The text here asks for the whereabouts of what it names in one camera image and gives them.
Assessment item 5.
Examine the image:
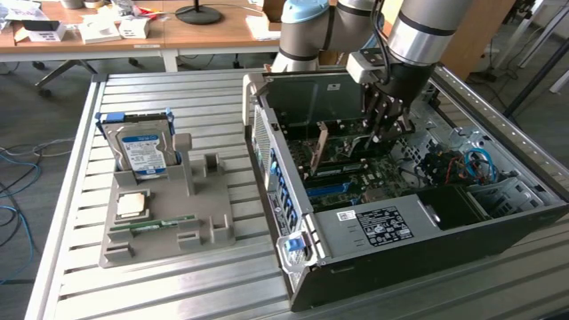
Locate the hard disk in blue caddy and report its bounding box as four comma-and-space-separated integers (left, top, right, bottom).
95, 107, 181, 181

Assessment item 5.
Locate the wooden desk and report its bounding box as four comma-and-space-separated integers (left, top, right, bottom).
0, 0, 408, 73

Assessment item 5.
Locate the blue wire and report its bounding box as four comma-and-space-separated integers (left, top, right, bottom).
461, 146, 498, 184

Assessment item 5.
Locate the grey parts rack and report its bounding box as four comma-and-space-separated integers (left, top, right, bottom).
97, 132, 236, 269

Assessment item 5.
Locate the white floor cable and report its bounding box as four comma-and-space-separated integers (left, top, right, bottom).
0, 138, 75, 157

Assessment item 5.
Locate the white box with black lid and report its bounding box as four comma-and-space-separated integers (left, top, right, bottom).
21, 20, 67, 43

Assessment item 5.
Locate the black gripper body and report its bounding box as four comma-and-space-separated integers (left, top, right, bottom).
370, 59, 434, 106

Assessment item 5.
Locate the green motherboard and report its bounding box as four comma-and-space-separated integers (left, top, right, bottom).
284, 121, 421, 213

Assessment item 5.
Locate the white small box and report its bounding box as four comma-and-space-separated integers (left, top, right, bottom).
119, 18, 150, 39

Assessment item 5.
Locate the grey disk bay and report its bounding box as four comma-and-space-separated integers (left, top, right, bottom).
466, 176, 546, 219

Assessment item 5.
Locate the white paper stack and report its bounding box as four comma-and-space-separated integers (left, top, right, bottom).
245, 15, 281, 41

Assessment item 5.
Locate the blue expansion slot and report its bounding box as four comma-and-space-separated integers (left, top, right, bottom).
306, 182, 352, 197

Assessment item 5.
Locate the perforated metal drive cage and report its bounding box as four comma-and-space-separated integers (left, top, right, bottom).
393, 98, 445, 157

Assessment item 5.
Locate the wooden cabinet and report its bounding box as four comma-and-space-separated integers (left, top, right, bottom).
381, 0, 520, 81

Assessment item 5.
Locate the blue floor cable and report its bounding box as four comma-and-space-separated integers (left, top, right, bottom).
0, 151, 44, 286

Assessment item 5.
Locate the black camera cable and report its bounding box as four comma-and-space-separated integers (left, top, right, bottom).
370, 0, 393, 84

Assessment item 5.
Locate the blue case latch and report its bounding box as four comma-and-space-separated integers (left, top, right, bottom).
284, 235, 312, 253

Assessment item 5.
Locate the CPU chip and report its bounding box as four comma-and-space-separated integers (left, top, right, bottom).
116, 193, 148, 219

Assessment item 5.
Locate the graphics card with metal bracket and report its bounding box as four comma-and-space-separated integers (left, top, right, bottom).
309, 121, 400, 177

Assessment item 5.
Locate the black open PC case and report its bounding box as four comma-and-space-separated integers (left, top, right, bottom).
241, 61, 569, 313

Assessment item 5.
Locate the grey wheeled desk foot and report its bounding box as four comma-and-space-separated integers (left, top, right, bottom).
33, 59, 100, 98

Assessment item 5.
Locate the grey power supply unit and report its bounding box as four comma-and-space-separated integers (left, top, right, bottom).
313, 195, 440, 259

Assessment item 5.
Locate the black round lamp base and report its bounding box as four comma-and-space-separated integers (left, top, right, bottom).
174, 0, 222, 25

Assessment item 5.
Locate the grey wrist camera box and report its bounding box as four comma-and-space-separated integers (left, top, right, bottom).
346, 49, 393, 84

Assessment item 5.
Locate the white flat box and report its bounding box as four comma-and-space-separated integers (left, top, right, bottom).
79, 21, 121, 44

